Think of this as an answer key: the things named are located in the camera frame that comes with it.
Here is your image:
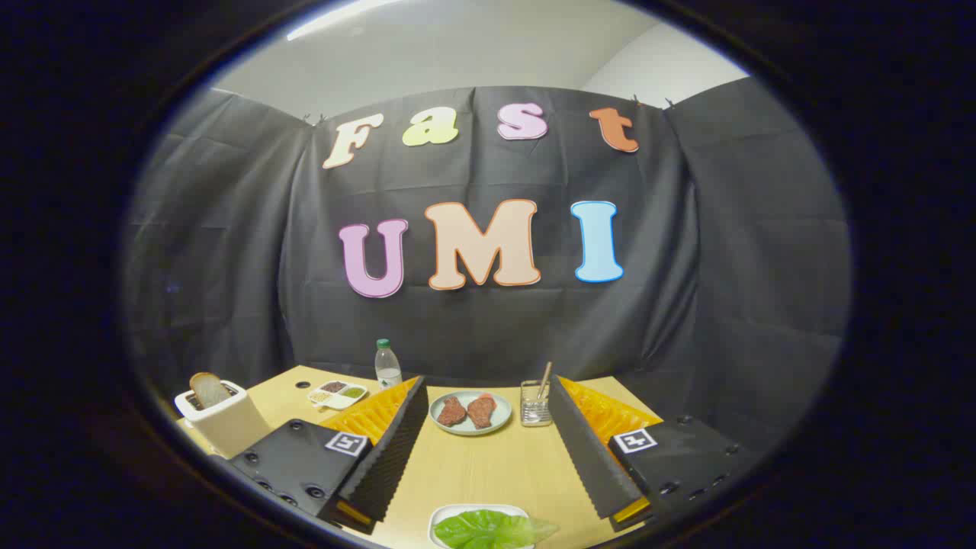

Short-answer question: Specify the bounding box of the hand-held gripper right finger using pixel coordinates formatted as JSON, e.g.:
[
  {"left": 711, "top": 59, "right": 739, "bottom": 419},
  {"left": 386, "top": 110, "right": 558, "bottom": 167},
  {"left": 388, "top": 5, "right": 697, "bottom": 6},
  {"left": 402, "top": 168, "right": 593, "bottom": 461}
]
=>
[{"left": 547, "top": 374, "right": 764, "bottom": 533}]

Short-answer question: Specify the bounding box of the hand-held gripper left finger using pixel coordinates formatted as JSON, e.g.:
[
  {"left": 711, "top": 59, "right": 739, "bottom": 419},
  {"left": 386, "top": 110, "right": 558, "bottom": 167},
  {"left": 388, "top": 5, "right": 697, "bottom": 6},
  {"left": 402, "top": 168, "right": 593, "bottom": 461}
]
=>
[{"left": 228, "top": 375, "right": 430, "bottom": 535}]

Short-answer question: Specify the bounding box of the brown bread slice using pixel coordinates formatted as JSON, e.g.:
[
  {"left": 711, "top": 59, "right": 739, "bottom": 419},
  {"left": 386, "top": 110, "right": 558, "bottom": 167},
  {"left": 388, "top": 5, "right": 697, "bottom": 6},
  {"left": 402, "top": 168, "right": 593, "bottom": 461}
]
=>
[{"left": 190, "top": 372, "right": 233, "bottom": 409}]

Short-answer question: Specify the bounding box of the clear utensil holder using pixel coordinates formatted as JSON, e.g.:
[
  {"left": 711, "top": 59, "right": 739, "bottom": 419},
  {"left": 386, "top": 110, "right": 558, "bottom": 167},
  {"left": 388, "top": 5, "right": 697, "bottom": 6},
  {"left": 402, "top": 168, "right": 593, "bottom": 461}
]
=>
[{"left": 520, "top": 379, "right": 554, "bottom": 428}]

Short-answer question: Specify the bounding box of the pale green round plate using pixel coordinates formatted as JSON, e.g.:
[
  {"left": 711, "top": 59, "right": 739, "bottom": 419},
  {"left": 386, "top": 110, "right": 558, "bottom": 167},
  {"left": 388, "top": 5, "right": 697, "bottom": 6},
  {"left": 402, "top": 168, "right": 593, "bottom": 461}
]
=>
[{"left": 429, "top": 390, "right": 514, "bottom": 437}]

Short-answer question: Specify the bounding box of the white divided bean dish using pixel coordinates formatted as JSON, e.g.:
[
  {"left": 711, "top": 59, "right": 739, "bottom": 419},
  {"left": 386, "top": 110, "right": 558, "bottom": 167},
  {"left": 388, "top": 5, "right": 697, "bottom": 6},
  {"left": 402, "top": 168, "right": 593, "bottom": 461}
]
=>
[{"left": 308, "top": 380, "right": 369, "bottom": 411}]

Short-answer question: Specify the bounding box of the clear water bottle green cap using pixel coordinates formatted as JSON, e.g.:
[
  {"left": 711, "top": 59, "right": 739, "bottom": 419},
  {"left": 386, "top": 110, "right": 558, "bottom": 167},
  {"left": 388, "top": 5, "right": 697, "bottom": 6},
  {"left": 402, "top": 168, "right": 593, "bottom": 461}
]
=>
[{"left": 374, "top": 339, "right": 403, "bottom": 390}]

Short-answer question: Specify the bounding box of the green lettuce leaf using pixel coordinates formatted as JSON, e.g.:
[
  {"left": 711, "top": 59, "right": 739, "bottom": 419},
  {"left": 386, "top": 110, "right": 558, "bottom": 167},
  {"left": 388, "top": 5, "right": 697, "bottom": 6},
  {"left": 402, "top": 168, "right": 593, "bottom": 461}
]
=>
[{"left": 433, "top": 509, "right": 560, "bottom": 549}]

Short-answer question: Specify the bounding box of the black backdrop cloth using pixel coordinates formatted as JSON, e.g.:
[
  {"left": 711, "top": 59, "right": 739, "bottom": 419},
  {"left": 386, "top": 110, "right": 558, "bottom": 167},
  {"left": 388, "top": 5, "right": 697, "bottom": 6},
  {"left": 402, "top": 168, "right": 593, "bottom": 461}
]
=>
[{"left": 124, "top": 76, "right": 852, "bottom": 461}]

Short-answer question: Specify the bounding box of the white toaster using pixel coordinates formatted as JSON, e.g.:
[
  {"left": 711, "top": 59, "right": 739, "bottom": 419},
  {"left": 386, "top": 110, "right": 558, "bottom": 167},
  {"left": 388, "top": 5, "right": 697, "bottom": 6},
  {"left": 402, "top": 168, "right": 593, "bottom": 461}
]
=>
[{"left": 175, "top": 380, "right": 272, "bottom": 459}]

